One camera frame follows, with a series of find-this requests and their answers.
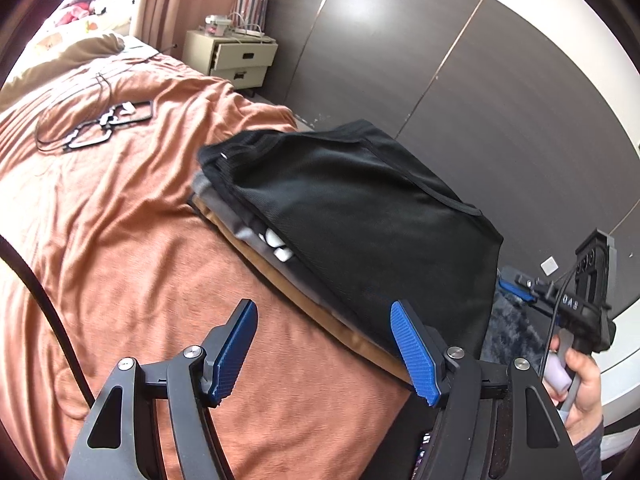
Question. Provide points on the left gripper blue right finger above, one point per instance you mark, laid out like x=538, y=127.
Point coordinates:
x=422, y=350

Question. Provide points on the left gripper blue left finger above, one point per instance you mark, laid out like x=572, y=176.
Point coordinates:
x=226, y=347

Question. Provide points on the black garment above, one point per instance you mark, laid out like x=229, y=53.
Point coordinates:
x=367, y=223

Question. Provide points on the stack of folded clothes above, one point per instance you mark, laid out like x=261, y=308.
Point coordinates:
x=267, y=254

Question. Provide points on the person's right hand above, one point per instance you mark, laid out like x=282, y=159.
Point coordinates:
x=585, y=414

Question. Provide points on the dark shaggy floor rug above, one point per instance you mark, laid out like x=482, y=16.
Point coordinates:
x=510, y=334

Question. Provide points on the orange-brown bed blanket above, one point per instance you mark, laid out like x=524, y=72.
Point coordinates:
x=133, y=271

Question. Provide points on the cream bedside table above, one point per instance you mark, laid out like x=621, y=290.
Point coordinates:
x=240, y=59

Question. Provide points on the small tin on nightstand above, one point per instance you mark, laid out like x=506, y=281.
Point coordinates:
x=217, y=25

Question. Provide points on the beige satin duvet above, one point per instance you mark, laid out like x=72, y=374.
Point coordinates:
x=36, y=67

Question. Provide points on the striped gift bag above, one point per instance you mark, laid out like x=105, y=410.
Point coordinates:
x=249, y=16

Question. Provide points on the stuffed toys on windowsill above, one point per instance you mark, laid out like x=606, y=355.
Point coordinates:
x=92, y=14

